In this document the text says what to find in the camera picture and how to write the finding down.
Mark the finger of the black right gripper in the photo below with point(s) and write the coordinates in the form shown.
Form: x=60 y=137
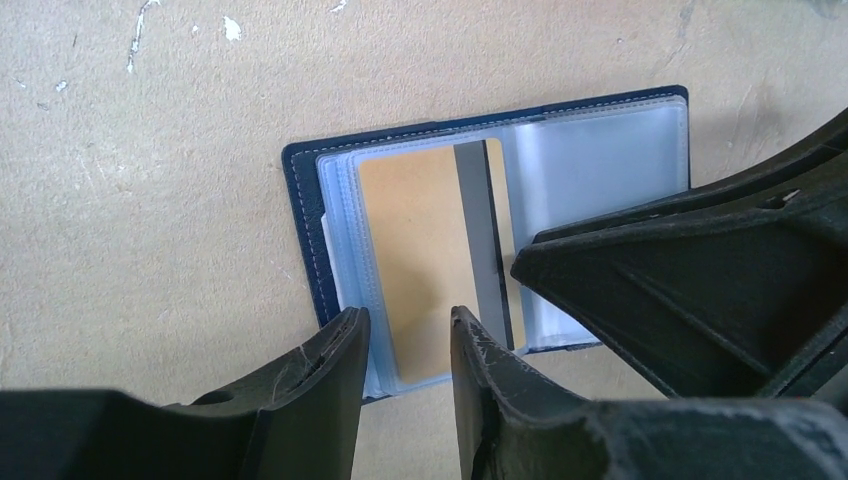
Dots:
x=733 y=289

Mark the blue leather card holder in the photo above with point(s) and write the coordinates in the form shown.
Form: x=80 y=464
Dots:
x=565 y=162

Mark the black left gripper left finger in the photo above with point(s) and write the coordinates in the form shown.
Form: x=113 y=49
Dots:
x=296 y=417

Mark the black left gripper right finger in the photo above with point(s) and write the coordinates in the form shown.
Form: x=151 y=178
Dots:
x=515 y=423

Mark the gold card with stripe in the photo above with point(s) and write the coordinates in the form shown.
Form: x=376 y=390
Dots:
x=442 y=236

